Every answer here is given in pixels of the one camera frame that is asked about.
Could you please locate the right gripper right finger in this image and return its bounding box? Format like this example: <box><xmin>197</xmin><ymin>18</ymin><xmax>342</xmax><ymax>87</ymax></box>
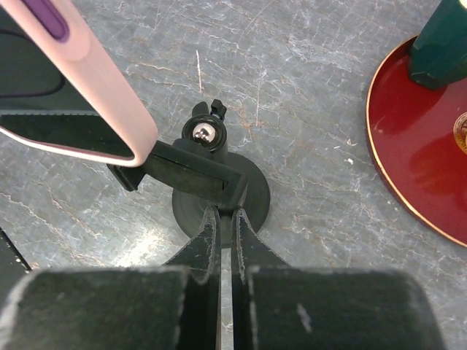
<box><xmin>231</xmin><ymin>209</ymin><xmax>446</xmax><ymax>349</ymax></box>

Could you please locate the green mug cream inside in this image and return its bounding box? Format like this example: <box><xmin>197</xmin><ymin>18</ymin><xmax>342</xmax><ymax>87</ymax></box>
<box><xmin>409</xmin><ymin>0</ymin><xmax>466</xmax><ymax>90</ymax></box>

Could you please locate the black phone stand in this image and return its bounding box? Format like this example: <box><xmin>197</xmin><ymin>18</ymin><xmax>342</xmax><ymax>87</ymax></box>
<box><xmin>108</xmin><ymin>99</ymin><xmax>271</xmax><ymax>248</ymax></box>

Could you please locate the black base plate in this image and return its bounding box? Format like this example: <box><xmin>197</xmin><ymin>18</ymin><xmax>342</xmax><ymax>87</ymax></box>
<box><xmin>0</xmin><ymin>230</ymin><xmax>31</xmax><ymax>299</ymax></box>

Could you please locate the round red tray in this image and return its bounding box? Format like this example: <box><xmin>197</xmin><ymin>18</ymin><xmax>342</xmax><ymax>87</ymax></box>
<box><xmin>366</xmin><ymin>37</ymin><xmax>466</xmax><ymax>246</ymax></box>

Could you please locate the phone with pink case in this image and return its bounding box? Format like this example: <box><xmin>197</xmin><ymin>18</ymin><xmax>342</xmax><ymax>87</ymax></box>
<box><xmin>1</xmin><ymin>1</ymin><xmax>158</xmax><ymax>168</ymax></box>

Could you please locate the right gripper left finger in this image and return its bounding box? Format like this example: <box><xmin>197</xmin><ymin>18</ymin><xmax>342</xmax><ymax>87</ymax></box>
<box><xmin>1</xmin><ymin>207</ymin><xmax>220</xmax><ymax>349</ymax></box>

